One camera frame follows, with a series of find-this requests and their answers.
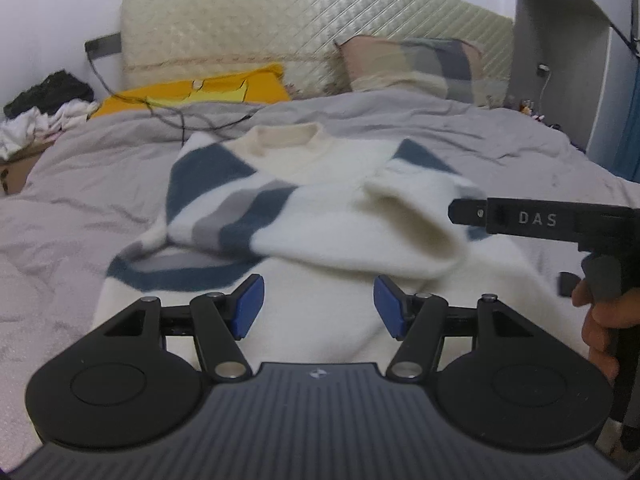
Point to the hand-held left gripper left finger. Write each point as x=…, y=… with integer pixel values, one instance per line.
x=248, y=305

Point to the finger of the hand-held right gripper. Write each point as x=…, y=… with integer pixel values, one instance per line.
x=467, y=211

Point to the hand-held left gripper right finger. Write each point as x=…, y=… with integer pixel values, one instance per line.
x=389, y=305

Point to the white blue striped sweater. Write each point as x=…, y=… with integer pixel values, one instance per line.
x=330, y=210

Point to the white clothes pile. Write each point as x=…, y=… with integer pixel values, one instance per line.
x=30, y=127

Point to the person's right hand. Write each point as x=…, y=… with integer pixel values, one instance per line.
x=602, y=325

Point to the group of small bottles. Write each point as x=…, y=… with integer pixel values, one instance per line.
x=530, y=109

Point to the blue curtain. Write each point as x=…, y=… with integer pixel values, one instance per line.
x=631, y=120

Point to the checked beige grey pillow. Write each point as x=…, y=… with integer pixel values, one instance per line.
x=400, y=62

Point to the grey duvet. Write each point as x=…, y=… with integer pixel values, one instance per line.
x=75, y=220

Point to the yellow pillow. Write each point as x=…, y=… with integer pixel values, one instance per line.
x=165, y=92

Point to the cardboard box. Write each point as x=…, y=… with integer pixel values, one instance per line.
x=17, y=170

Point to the cream quilted headboard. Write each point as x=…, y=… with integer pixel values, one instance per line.
x=250, y=20

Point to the dark cloth pile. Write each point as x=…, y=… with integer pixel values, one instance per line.
x=50, y=92

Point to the white wall charger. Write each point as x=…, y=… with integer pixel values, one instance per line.
x=542, y=69

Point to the grey wall cabinet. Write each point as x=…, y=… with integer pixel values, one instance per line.
x=565, y=60

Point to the grey wall socket panel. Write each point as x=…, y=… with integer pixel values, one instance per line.
x=102, y=44

